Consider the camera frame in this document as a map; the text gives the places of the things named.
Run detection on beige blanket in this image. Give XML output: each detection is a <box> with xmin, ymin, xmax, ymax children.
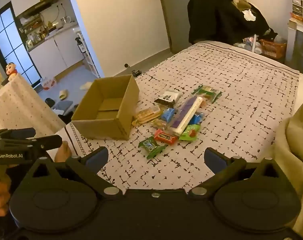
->
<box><xmin>272</xmin><ymin>104</ymin><xmax>303</xmax><ymax>237</ymax></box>

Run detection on red candy bar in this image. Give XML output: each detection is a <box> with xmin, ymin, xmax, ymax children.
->
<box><xmin>154</xmin><ymin>129</ymin><xmax>178</xmax><ymax>145</ymax></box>

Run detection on green striped burger snack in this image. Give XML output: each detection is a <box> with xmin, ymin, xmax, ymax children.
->
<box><xmin>192</xmin><ymin>84</ymin><xmax>222</xmax><ymax>103</ymax></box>

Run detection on white desk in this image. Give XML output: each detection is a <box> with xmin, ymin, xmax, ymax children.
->
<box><xmin>285</xmin><ymin>17</ymin><xmax>303</xmax><ymax>74</ymax></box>

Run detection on patterned white bed sheet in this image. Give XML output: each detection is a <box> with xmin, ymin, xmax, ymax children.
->
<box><xmin>59</xmin><ymin>42</ymin><xmax>299</xmax><ymax>190</ymax></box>

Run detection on black coat pile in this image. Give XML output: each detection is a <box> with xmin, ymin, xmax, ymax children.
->
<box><xmin>187</xmin><ymin>0</ymin><xmax>277</xmax><ymax>45</ymax></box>

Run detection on green candy packet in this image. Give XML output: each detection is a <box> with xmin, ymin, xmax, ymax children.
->
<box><xmin>138</xmin><ymin>136</ymin><xmax>167</xmax><ymax>159</ymax></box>

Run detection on cartoon boy doll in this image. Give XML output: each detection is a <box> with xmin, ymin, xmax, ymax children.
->
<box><xmin>6</xmin><ymin>62</ymin><xmax>17</xmax><ymax>81</ymax></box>

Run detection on person's left hand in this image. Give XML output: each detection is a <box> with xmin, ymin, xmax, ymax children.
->
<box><xmin>0</xmin><ymin>141</ymin><xmax>72</xmax><ymax>217</ymax></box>

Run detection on small clear peanut packet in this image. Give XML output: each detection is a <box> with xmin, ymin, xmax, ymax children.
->
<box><xmin>151</xmin><ymin>119</ymin><xmax>167</xmax><ymax>131</ymax></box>

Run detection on orange plastic basket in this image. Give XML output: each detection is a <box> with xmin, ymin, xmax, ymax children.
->
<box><xmin>259</xmin><ymin>39</ymin><xmax>287</xmax><ymax>59</ymax></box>

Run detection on beige slipper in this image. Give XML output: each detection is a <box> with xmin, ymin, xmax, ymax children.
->
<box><xmin>80</xmin><ymin>82</ymin><xmax>93</xmax><ymax>90</ymax></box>
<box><xmin>59</xmin><ymin>89</ymin><xmax>68</xmax><ymax>101</ymax></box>

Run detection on blue snack packet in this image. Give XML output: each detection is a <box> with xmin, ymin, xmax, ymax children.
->
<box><xmin>188</xmin><ymin>112</ymin><xmax>205</xmax><ymax>125</ymax></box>
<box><xmin>160</xmin><ymin>108</ymin><xmax>176</xmax><ymax>123</ymax></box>

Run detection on grey door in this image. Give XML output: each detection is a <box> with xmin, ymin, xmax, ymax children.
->
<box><xmin>161</xmin><ymin>0</ymin><xmax>191</xmax><ymax>54</ymax></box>

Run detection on red white plastic bag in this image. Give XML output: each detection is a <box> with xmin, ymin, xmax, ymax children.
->
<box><xmin>41</xmin><ymin>77</ymin><xmax>57</xmax><ymax>90</ymax></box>

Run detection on glass panel door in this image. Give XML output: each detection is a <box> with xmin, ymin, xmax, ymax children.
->
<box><xmin>0</xmin><ymin>2</ymin><xmax>41</xmax><ymax>88</ymax></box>

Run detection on dotted white tablecloth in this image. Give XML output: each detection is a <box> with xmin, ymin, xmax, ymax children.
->
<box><xmin>0</xmin><ymin>74</ymin><xmax>65</xmax><ymax>137</ymax></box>

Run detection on biscuit cracker packet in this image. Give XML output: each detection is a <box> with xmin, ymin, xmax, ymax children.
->
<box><xmin>132</xmin><ymin>106</ymin><xmax>162</xmax><ymax>126</ymax></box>

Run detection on white kitchen cabinet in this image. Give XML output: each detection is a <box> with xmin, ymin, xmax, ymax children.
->
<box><xmin>29</xmin><ymin>26</ymin><xmax>84</xmax><ymax>78</ymax></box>

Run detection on black white snack bag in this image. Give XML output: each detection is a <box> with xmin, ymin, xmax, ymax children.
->
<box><xmin>154</xmin><ymin>90</ymin><xmax>182</xmax><ymax>108</ymax></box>

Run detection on green red snack packet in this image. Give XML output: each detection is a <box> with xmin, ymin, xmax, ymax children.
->
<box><xmin>179</xmin><ymin>124</ymin><xmax>200</xmax><ymax>141</ymax></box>

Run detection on purple white long box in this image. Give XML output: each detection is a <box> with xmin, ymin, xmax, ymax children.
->
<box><xmin>169</xmin><ymin>96</ymin><xmax>203</xmax><ymax>136</ymax></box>

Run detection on cardboard box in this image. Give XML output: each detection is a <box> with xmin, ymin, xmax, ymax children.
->
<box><xmin>72</xmin><ymin>75</ymin><xmax>139</xmax><ymax>140</ymax></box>

